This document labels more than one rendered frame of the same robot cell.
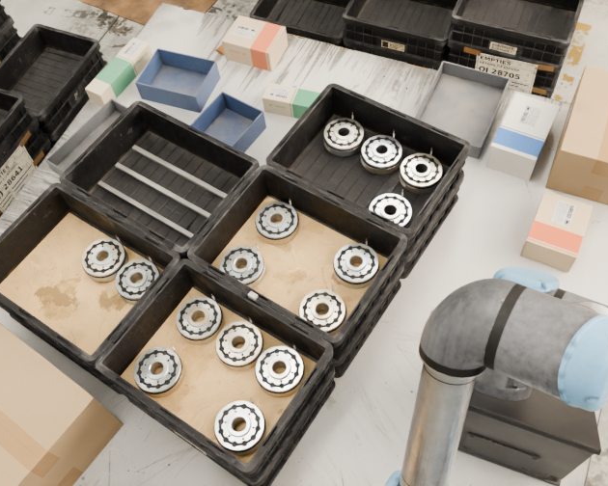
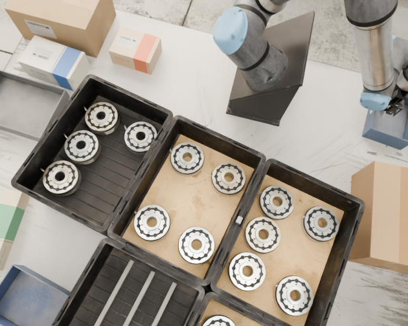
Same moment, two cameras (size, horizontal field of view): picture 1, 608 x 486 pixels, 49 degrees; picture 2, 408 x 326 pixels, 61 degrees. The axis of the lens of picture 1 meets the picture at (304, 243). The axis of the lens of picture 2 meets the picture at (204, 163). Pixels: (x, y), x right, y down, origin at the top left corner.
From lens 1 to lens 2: 0.92 m
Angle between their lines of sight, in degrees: 42
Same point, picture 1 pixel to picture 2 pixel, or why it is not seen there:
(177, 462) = not seen: hidden behind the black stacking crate
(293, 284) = (204, 204)
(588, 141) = (78, 13)
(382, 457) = (294, 150)
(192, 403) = (307, 264)
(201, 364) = (278, 264)
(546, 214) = (128, 50)
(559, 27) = not seen: outside the picture
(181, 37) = not seen: outside the picture
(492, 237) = (137, 89)
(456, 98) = (8, 110)
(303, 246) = (170, 200)
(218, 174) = (97, 288)
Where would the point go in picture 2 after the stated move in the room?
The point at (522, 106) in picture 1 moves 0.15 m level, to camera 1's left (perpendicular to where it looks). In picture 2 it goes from (32, 57) to (36, 94)
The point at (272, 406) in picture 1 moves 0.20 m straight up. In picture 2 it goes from (298, 206) to (322, 189)
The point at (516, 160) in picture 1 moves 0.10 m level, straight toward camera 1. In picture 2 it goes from (80, 66) to (107, 73)
